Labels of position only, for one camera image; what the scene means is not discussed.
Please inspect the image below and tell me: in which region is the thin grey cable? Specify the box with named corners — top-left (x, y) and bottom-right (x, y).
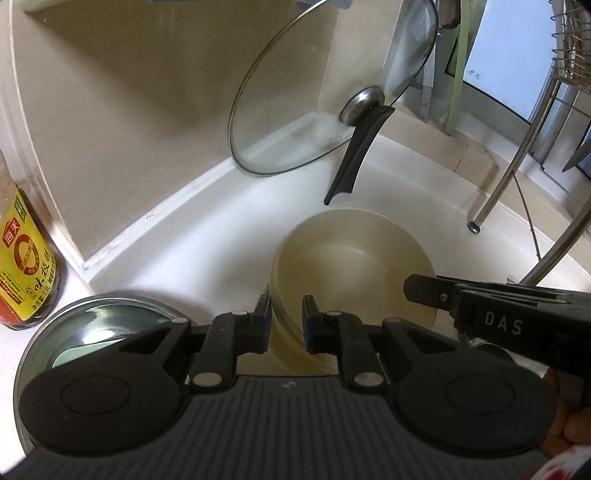
top-left (510, 172), bottom-right (542, 262)

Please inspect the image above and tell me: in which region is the sauce bottle yellow label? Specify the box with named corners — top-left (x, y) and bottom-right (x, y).
top-left (0, 149), bottom-right (64, 331)

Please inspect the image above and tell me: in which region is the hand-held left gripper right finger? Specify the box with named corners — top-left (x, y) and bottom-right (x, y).
top-left (301, 295), bottom-right (465, 393)

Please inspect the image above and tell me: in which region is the beige plastic bowl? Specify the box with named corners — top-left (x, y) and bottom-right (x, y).
top-left (269, 208), bottom-right (439, 376)

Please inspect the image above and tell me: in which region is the stainless steel basin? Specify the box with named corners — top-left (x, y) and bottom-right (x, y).
top-left (12, 290), bottom-right (200, 445)

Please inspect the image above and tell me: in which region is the green cutting board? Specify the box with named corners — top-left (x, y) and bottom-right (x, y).
top-left (444, 0), bottom-right (479, 136)

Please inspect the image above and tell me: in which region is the steel dish rack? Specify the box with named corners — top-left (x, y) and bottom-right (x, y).
top-left (467, 0), bottom-right (591, 234)

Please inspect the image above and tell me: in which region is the glass pot lid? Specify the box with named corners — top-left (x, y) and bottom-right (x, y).
top-left (227, 0), bottom-right (440, 207)

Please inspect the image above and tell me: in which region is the window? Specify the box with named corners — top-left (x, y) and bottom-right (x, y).
top-left (462, 0), bottom-right (562, 126)

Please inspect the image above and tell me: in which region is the person's right hand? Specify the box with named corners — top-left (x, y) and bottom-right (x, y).
top-left (540, 369), bottom-right (591, 457)

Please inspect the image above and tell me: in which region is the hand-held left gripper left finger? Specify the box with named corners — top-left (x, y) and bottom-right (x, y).
top-left (115, 294), bottom-right (273, 394)

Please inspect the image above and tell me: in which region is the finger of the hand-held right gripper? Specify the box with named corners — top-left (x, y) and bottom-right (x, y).
top-left (403, 274), bottom-right (591, 311)

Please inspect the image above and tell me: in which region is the green square plate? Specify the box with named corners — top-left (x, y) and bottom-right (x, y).
top-left (46, 301), bottom-right (179, 371)

